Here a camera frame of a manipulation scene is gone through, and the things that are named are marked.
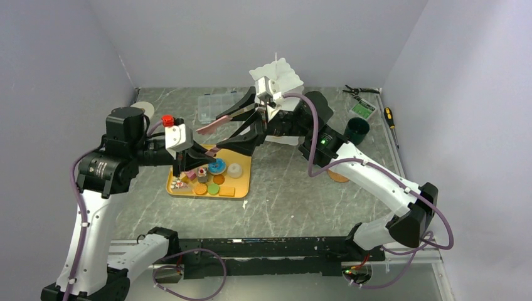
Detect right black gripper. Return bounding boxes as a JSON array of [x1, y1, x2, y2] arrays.
[[216, 87, 312, 156]]

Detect pink handled tongs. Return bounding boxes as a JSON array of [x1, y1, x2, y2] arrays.
[[195, 103, 258, 159]]

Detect pink cake with cherry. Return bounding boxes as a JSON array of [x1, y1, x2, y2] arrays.
[[184, 170, 196, 181]]

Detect grey cake with strawberry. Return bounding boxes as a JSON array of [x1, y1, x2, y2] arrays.
[[196, 167, 209, 184]]

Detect blue frosted donut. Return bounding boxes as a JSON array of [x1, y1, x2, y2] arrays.
[[208, 158, 226, 175]]

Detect white three-tier dessert stand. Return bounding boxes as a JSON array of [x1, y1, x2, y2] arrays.
[[249, 57, 304, 146]]

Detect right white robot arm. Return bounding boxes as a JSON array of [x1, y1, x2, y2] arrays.
[[215, 87, 438, 260]]

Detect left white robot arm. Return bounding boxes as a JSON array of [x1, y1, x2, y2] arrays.
[[40, 107, 214, 300]]

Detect orange round cookie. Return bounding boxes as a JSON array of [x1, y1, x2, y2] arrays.
[[213, 174, 225, 185]]

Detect white triangle cake slice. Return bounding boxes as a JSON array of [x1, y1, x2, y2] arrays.
[[170, 178, 192, 194]]

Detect tan waffle round cookie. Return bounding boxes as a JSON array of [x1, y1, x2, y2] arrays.
[[193, 183, 208, 195]]

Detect green round macaron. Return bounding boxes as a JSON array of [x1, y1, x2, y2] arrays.
[[207, 183, 220, 196]]

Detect clear plastic compartment box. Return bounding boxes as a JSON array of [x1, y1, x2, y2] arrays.
[[197, 91, 243, 124]]

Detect yellow serving tray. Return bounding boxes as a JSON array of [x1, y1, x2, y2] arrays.
[[166, 150, 251, 199]]

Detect white round cupcake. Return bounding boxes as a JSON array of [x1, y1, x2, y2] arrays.
[[226, 163, 243, 179]]

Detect yellow square biscuit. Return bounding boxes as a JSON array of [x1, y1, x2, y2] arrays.
[[218, 186, 235, 198]]

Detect white tape roll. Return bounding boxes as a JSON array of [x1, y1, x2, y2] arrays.
[[131, 102, 155, 120]]

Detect dark green mug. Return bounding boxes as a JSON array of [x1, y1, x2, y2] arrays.
[[344, 117, 370, 145]]

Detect black pliers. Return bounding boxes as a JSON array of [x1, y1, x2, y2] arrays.
[[343, 85, 380, 97]]

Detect green white packet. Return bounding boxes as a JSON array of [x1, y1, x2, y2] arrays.
[[349, 98, 378, 120]]

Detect yellow black screwdriver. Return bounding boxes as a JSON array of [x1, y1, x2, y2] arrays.
[[384, 107, 400, 149]]

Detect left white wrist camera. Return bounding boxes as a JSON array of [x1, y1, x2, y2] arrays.
[[164, 124, 194, 159]]

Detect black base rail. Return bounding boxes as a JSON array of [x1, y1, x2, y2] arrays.
[[156, 236, 385, 280]]

